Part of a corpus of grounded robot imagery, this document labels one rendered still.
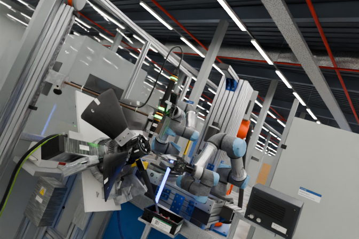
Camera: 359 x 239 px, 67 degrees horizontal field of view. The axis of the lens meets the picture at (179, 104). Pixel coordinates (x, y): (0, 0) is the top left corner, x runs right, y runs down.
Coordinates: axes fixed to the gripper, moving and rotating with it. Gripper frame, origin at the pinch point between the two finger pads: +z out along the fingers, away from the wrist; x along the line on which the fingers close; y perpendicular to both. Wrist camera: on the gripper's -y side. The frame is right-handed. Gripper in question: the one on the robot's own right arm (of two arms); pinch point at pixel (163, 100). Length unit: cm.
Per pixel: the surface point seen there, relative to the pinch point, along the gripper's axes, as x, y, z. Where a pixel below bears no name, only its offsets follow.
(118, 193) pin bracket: -2, 56, 11
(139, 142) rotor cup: -2.2, 27.2, 11.7
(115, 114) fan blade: 11.1, 18.3, 22.8
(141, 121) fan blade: 8.6, 16.6, -1.0
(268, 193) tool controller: -71, 27, -19
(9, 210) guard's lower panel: 72, 100, 0
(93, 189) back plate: 9, 58, 17
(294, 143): -80, -23, -169
